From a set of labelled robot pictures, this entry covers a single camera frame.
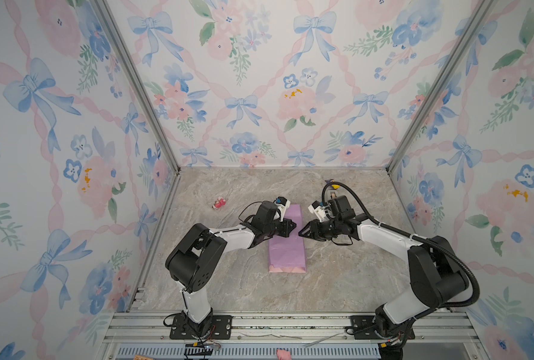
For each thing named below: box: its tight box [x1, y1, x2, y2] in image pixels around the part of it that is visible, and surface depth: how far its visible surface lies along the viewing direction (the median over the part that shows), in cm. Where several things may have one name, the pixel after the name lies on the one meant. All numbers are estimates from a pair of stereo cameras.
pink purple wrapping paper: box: [268, 204, 307, 273], surface depth 86 cm
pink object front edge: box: [276, 348, 292, 360], surface depth 69 cm
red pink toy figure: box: [211, 196, 228, 210], surface depth 105 cm
